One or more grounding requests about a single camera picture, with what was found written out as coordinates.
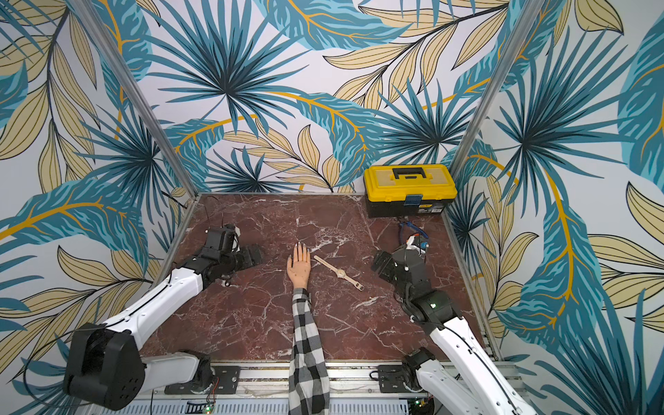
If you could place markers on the aluminium front rail frame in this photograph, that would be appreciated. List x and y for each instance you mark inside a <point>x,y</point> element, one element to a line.
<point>114,382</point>

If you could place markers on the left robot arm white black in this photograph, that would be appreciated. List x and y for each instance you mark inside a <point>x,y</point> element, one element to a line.
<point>124,334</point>

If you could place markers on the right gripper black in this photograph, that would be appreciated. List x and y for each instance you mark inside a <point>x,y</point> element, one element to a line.
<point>389,267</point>

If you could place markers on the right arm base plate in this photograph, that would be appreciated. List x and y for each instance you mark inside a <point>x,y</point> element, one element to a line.
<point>401,379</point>

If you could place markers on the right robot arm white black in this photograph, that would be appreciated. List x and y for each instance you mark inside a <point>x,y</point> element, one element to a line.
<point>456,353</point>

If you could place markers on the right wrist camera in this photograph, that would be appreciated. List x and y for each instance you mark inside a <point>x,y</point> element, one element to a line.
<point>417,243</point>

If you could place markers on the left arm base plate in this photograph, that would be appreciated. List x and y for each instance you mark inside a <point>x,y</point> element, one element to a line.
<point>218,380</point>

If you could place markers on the checkered sleeve forearm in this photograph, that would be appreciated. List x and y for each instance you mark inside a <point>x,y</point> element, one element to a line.
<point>309,381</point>

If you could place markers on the blue orange pliers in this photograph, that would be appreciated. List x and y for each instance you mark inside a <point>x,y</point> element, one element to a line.
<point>408,225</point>

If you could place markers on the mannequin hand beige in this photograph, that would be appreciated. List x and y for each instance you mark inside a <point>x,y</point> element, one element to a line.
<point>299,266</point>

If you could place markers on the yellow black toolbox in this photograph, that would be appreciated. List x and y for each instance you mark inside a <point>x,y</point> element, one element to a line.
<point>408,190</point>

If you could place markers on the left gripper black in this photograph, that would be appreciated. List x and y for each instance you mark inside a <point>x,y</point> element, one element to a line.
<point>247,260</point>

